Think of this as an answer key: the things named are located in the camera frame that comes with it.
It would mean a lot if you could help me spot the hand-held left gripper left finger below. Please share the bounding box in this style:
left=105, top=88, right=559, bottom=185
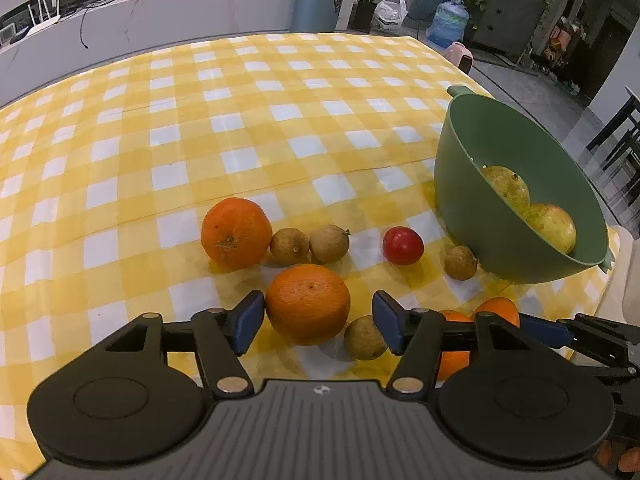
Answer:
left=102, top=290, right=266, bottom=401

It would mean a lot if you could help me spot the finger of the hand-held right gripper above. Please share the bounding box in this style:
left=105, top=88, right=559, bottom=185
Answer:
left=519, top=312, right=640, bottom=356
left=567, top=347, right=640, bottom=386

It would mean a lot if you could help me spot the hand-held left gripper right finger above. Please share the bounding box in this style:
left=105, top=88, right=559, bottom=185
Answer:
left=371, top=290, right=538, bottom=402

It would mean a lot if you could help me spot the brown longan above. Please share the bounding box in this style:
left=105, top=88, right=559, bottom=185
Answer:
left=309, top=225, right=351, bottom=264
left=444, top=245, right=478, bottom=282
left=270, top=228, right=311, bottom=267
left=343, top=315, right=389, bottom=362

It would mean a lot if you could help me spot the small mandarin orange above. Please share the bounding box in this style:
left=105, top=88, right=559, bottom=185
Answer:
left=474, top=297, right=521, bottom=328
left=436, top=310, right=475, bottom=382

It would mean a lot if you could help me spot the large orange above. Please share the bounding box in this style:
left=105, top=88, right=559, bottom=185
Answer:
left=201, top=197, right=274, bottom=271
left=264, top=263, right=351, bottom=347

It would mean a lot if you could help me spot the red cherry tomato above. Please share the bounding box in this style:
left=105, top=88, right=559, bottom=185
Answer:
left=382, top=226, right=425, bottom=266

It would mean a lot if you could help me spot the green plastic colander bowl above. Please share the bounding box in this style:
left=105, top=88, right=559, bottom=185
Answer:
left=433, top=85, right=615, bottom=285

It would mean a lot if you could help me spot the cream chair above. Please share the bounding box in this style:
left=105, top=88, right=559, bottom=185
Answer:
left=595, top=225, right=640, bottom=331

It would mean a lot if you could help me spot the yellow pear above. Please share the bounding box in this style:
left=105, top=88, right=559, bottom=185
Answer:
left=481, top=165, right=531, bottom=216

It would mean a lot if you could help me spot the dark chair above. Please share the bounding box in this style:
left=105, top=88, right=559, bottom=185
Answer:
left=585, top=85, right=640, bottom=206

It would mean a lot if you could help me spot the yellow checked tablecloth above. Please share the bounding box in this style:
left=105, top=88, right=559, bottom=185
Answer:
left=0, top=31, right=621, bottom=480

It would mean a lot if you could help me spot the pink space heater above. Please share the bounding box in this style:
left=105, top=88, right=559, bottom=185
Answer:
left=444, top=42, right=476, bottom=75

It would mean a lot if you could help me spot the blue water jug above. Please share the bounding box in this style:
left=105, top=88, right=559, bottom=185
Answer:
left=427, top=0, right=471, bottom=50

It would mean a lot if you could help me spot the white plastic bag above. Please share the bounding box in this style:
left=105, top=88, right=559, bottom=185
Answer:
left=371, top=0, right=409, bottom=36

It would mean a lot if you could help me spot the white marble console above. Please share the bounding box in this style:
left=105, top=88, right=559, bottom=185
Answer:
left=0, top=0, right=358, bottom=106

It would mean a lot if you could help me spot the dark grey drawer cabinet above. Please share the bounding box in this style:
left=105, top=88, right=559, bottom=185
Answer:
left=470, top=0, right=548, bottom=66

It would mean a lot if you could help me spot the blue-grey trash can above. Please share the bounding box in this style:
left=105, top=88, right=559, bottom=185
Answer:
left=290, top=0, right=348, bottom=34

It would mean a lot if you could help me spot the white router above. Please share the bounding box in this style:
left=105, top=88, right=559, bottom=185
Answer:
left=22, top=0, right=63, bottom=36

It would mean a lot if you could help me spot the black cable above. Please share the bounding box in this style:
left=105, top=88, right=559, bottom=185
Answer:
left=79, top=0, right=126, bottom=50

